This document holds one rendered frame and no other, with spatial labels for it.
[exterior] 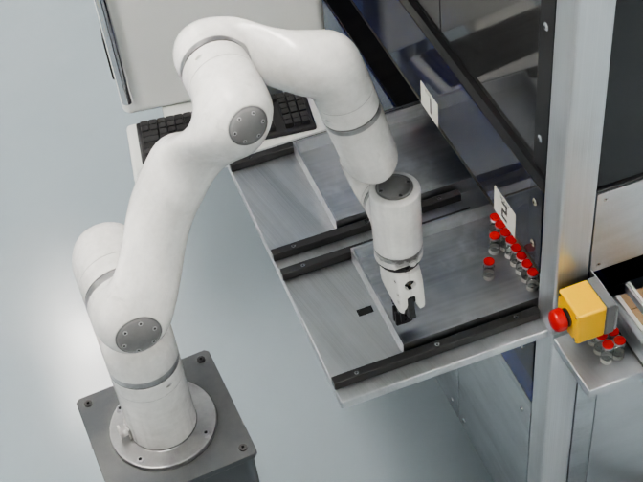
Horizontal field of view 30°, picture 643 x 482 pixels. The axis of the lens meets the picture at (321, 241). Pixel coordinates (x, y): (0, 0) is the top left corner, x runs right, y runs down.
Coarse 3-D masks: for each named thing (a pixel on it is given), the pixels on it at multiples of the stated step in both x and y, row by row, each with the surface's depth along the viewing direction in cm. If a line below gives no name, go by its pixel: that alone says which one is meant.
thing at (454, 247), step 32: (448, 224) 235; (480, 224) 236; (352, 256) 231; (448, 256) 231; (480, 256) 230; (384, 288) 227; (448, 288) 225; (480, 288) 224; (512, 288) 224; (416, 320) 220; (448, 320) 220; (480, 320) 216
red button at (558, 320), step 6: (552, 312) 202; (558, 312) 202; (564, 312) 202; (552, 318) 202; (558, 318) 201; (564, 318) 201; (552, 324) 202; (558, 324) 201; (564, 324) 201; (558, 330) 202; (564, 330) 202
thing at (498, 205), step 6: (498, 192) 218; (498, 198) 219; (498, 204) 220; (504, 204) 217; (498, 210) 222; (504, 210) 218; (510, 210) 215; (504, 216) 219; (510, 216) 216; (504, 222) 220; (510, 222) 217; (510, 228) 218
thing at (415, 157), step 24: (408, 120) 260; (432, 120) 259; (312, 144) 255; (408, 144) 254; (432, 144) 253; (312, 168) 252; (336, 168) 251; (408, 168) 249; (432, 168) 248; (456, 168) 248; (336, 192) 246; (432, 192) 240; (336, 216) 241; (360, 216) 237
